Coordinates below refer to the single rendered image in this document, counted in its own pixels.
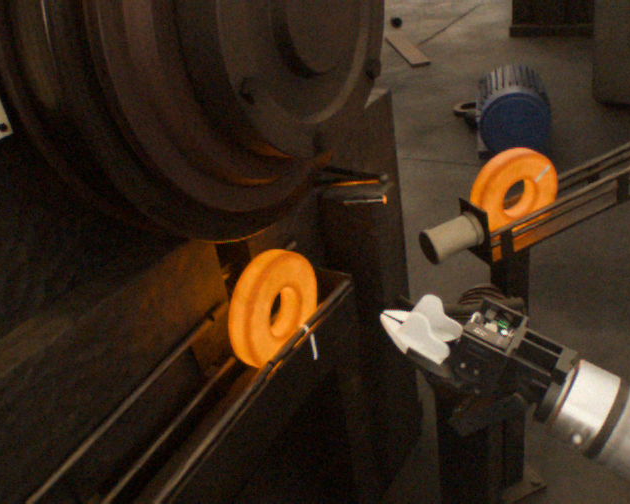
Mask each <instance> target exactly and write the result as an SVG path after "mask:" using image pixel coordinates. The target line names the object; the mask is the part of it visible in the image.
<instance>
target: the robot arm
mask: <svg viewBox="0 0 630 504"><path fill-rule="evenodd" d="M492 305H493V306H495V307H497V308H499V309H502V310H504V311H506V312H508V313H510V314H512V315H514V317H513V319H512V321H511V323H508V322H506V321H504V320H502V319H500V318H498V317H496V316H495V314H496V312H494V311H492V310H491V308H492ZM528 318H529V317H527V316H525V315H523V314H520V313H518V312H516V311H513V310H511V309H509V308H507V307H505V306H503V305H500V304H498V303H496V302H494V301H492V300H490V299H488V298H486V297H485V298H484V301H483V303H482V306H481V308H480V311H479V312H475V313H474V312H473V314H472V316H471V317H470V320H468V321H467V323H466V324H465V326H462V324H459V323H458V322H457V321H455V320H453V319H451V318H449V317H447V316H446V315H445V313H443V310H442V305H441V301H440V300H439V299H438V298H436V297H435V296H432V295H426V296H424V297H423V298H422V299H421V301H420V302H419V303H418V305H417V306H416V307H415V308H414V310H412V311H411V312H405V311H384V312H382V313H381V315H380V320H381V323H382V325H383V327H385V328H386V330H387V332H388V333H389V335H390V336H391V338H392V339H393V340H394V342H395V343H396V344H397V346H398V347H399V348H400V349H401V350H402V351H403V352H404V354H405V357H406V359H407V360H408V361H409V362H410V363H411V364H412V365H413V366H414V367H415V368H417V369H418V370H419V371H420V372H421V373H422V374H423V375H424V376H425V377H427V378H428V379H430V380H431V381H433V382H435V383H436V384H439V385H441V386H444V387H446V388H449V389H450V390H453V391H454V392H455V394H457V393H458V392H459V391H460V392H462V393H465V394H468V396H470V397H468V398H465V399H463V400H461V401H460V402H459V403H458V404H457V405H456V406H455V408H454V409H453V410H452V415H451V417H450V418H449V420H448V423H449V424H450V425H451V426H452V427H453V428H454V430H455V431H456V432H458V433H459V435H460V436H461V437H465V436H467V434H470V433H472V432H475V431H477V430H480V429H482V428H485V427H487V426H489V425H492V424H495V423H498V422H500V421H503V420H505V419H508V418H510V417H512V416H515V415H517V414H520V413H522V412H525V411H527V410H529V409H530V407H531V406H532V404H533V401H534V402H536V403H537V404H538V405H537V407H536V410H535V412H534V415H533V416H532V418H531V419H534V420H536V421H538V422H540V423H542V424H544V423H545V422H546V421H547V423H546V426H545V429H544V433H545V435H546V436H548V437H550V438H552V439H554V440H556V441H558V442H560V443H561V444H563V445H565V446H567V447H569V448H571V449H573V450H575V451H576V452H578V453H580V454H582V455H584V456H586V457H587V458H589V459H591V460H593V461H596V462H598V463H600V464H601V465H603V466H605V467H607V468H609V469H611V470H613V471H615V472H616V473H618V474H620V475H622V476H624V477H626V478H628V479H630V382H628V381H626V380H623V379H621V378H620V377H618V376H616V375H613V374H611V373H609V372H607V371H605V370H603V369H601V368H599V367H597V366H595V365H593V364H591V363H589V362H587V361H585V360H580V361H579V362H578V363H577V364H576V366H575V367H574V369H573V365H572V362H573V360H574V359H575V357H576V355H577V352H576V351H574V350H571V349H569V348H567V347H565V346H562V345H560V344H558V343H556V342H554V341H552V340H550V339H548V338H546V337H543V336H541V335H539V334H537V333H535V332H533V330H531V329H529V328H527V327H525V324H526V322H527V320H528ZM497 321H498V322H497ZM452 347H453V349H452V351H451V354H450V348H452ZM449 354H450V355H451V356H453V358H452V359H449V360H445V358H446V356H448V355H449Z"/></svg>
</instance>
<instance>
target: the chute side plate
mask: <svg viewBox="0 0 630 504"><path fill-rule="evenodd" d="M351 324H353V327H354V334H356V338H357V337H358V336H359V334H360V328H359V319H358V312H357V305H356V298H355V291H353V287H351V286H350V287H349V288H348V289H347V291H346V292H345V293H344V295H343V296H342V297H341V298H340V299H339V300H338V301H337V302H336V303H335V304H334V305H333V306H332V307H331V309H330V310H329V311H328V312H326V313H325V314H324V315H323V316H322V317H321V318H320V320H319V322H318V323H317V324H316V325H315V326H314V327H313V328H312V329H311V330H310V331H309V333H308V334H307V335H306V336H305V337H304V338H303V339H302V340H301V341H300V342H299V344H297V345H296V346H295V347H294V348H293V349H292V350H291V353H290V354H289V355H288V356H287V357H286V358H285V359H284V360H283V361H282V362H281V363H280V364H279V365H278V366H277V368H276V370H277V371H275V370H274V371H273V372H272V374H271V375H270V376H268V377H267V378H266V380H265V381H264V383H263V384H262V385H261V387H260V389H259V390H258V391H257V392H256V393H255V394H254V396H253V397H252V398H251V399H250V400H249V402H248V403H247V404H246V405H245V407H244V408H243V409H242V410H241V412H240V413H239V414H238V415H237V416H236V418H234V419H233V420H232V421H231V423H230V424H229V425H228V426H227V429H226V430H225V431H224V432H223V433H222V435H221V436H220V437H219V438H218V440H217V441H216V442H215V443H214V445H213V446H212V447H211V448H210V450H209V451H208V452H207V453H206V454H205V456H204V457H203V458H202V459H201V461H200V462H199V463H198V464H197V466H196V467H195V468H193V469H192V470H191V472H190V473H189V474H188V475H187V477H186V478H185V479H184V480H183V483H182V484H181V485H180V486H179V487H178V489H177V490H176V491H175V492H174V494H173V495H172V496H171V497H170V499H169V500H168V501H167V502H166V504H227V503H228V502H229V501H230V499H231V498H232V496H233V495H234V494H235V492H236V491H237V490H238V488H239V487H240V486H241V484H242V483H243V482H244V480H245V479H246V477H247V476H248V475H249V473H250V472H251V471H252V469H253V468H254V466H255V464H256V463H257V462H258V460H259V459H260V457H261V456H262V455H263V453H265V452H266V451H267V449H268V448H269V447H270V445H271V444H272V443H273V441H274V440H275V438H276V437H277V436H278V434H279V433H280V432H281V430H282V429H283V428H284V426H285V425H286V424H287V422H288V420H289V418H290V417H291V416H292V415H293V413H294V412H295V411H296V410H298V409H299V407H300V406H301V405H302V404H303V402H304V401H305V400H306V399H307V398H308V396H309V395H310V394H311V393H312V391H313V390H314V389H315V388H316V387H317V385H318V383H319V382H320V381H321V379H322V378H323V377H324V376H325V375H326V373H328V372H329V371H330V370H331V368H332V367H333V366H334V365H335V358H334V353H333V346H334V344H335V343H336V342H337V341H338V340H339V338H340V337H341V336H342V335H343V334H344V333H345V331H346V330H347V329H348V328H349V327H350V325H351ZM312 334H313V336H314V341H315V347H316V353H317V358H316V359H315V358H314V353H313V347H312V342H311V335H312Z"/></svg>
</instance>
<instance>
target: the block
mask: <svg viewBox="0 0 630 504"><path fill-rule="evenodd" d="M384 195H385V196H386V204H381V205H351V206H345V205H344V198H345V197H358V196H384ZM320 203H321V211H322V217H323V223H324V229H325V237H327V243H328V249H329V256H330V263H331V269H332V271H337V272H342V273H347V274H351V275H352V280H353V282H355V298H356V305H357V312H358V319H359V324H363V325H367V326H371V327H375V328H379V329H382V330H383V329H386V328H385V327H383V325H382V323H381V320H380V315H381V313H382V312H384V311H402V310H401V309H399V308H397V307H396V305H395V300H396V298H397V296H402V297H404V298H405V299H406V293H405V281H404V270H403V258H402V247H401V236H400V224H399V213H398V202H397V191H396V186H395V184H393V183H392V182H388V183H387V184H385V185H380V184H379V183H378V184H363V185H348V186H333V187H330V188H329V189H328V190H326V191H325V192H324V193H322V195H321V199H320Z"/></svg>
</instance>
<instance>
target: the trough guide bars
mask: <svg viewBox="0 0 630 504"><path fill-rule="evenodd" d="M629 149H630V142H629V143H627V144H625V145H622V146H620V147H618V148H616V149H614V150H611V151H608V152H606V153H604V154H602V156H600V157H598V158H595V159H593V160H591V161H589V162H587V163H585V164H583V165H580V166H578V167H576V168H574V169H572V170H570V171H567V172H565V173H563V174H561V175H559V176H556V179H558V183H559V182H561V181H564V180H566V179H568V178H570V177H572V176H574V175H576V174H579V173H581V172H583V171H585V170H588V172H586V173H584V174H582V175H579V176H577V177H575V178H573V179H571V180H569V181H567V182H564V183H562V184H560V185H558V187H556V189H557V193H558V192H561V191H563V190H565V189H567V188H569V187H571V186H573V185H575V184H578V183H580V182H582V181H584V180H586V179H588V185H586V186H584V187H582V188H580V189H578V190H576V191H574V192H572V193H569V194H567V196H565V197H563V198H561V199H559V200H557V201H554V202H552V203H549V204H547V205H545V206H543V207H541V208H539V209H537V210H535V211H532V212H530V213H528V214H526V215H524V216H522V217H520V218H518V219H516V220H512V221H510V222H508V223H506V224H504V225H502V226H500V227H498V228H496V229H493V230H491V232H490V238H491V239H493V238H495V237H497V236H499V238H498V239H496V240H494V241H492V242H491V247H492V249H493V248H495V247H498V246H500V249H501V256H502V257H503V261H504V260H507V259H509V258H511V257H514V256H515V252H514V241H513V239H515V238H517V237H519V236H522V235H524V234H526V233H528V232H530V231H532V229H534V228H536V227H538V226H540V225H542V224H544V223H547V222H549V221H551V220H553V219H556V218H558V217H560V216H562V215H564V214H566V213H568V212H570V211H573V210H575V209H577V208H579V207H581V206H583V205H585V204H587V203H589V202H591V201H593V200H595V199H598V198H600V197H602V196H604V195H607V194H609V193H611V191H613V190H615V189H617V200H618V201H619V205H621V204H623V203H625V202H627V201H629V183H630V175H629V173H630V166H628V167H625V168H623V169H621V170H619V171H617V172H615V173H613V174H611V175H609V176H605V177H603V178H601V179H599V173H601V172H603V171H605V170H607V169H610V168H613V167H615V166H617V165H619V164H621V163H623V162H625V161H627V160H630V153H627V154H625V155H623V156H621V157H619V158H617V159H615V160H613V161H609V162H607V163H605V164H603V165H601V166H599V164H600V163H602V162H604V161H606V160H609V159H612V158H614V157H616V156H618V155H620V154H622V152H624V153H625V151H627V150H629ZM616 179H617V181H616V182H614V183H612V184H610V185H608V186H605V187H603V188H601V189H599V190H597V191H594V192H592V194H590V195H588V196H586V197H584V198H582V199H580V200H578V201H576V202H573V203H571V204H569V205H567V206H565V207H563V208H561V209H559V210H557V211H554V212H551V213H549V214H547V215H545V216H543V217H541V218H539V219H537V220H535V221H533V222H531V223H528V224H526V225H524V226H522V227H520V228H518V229H516V230H514V232H513V230H511V229H513V228H515V227H517V226H519V225H521V224H524V223H526V222H528V221H530V220H532V219H534V218H536V217H538V216H540V215H542V214H545V213H547V212H549V211H551V210H553V209H556V208H558V207H560V206H562V205H564V204H567V203H569V202H571V201H573V200H575V199H577V198H579V197H581V196H583V195H585V193H588V192H590V191H592V190H594V189H596V188H598V187H600V186H602V185H604V184H606V183H610V182H612V181H614V180H616ZM523 192H524V191H523ZM523 192H521V193H519V194H517V195H515V196H512V197H509V199H507V200H505V201H503V202H502V207H503V209H504V208H506V207H508V206H510V205H512V204H515V203H518V202H519V201H520V200H521V197H522V195H523Z"/></svg>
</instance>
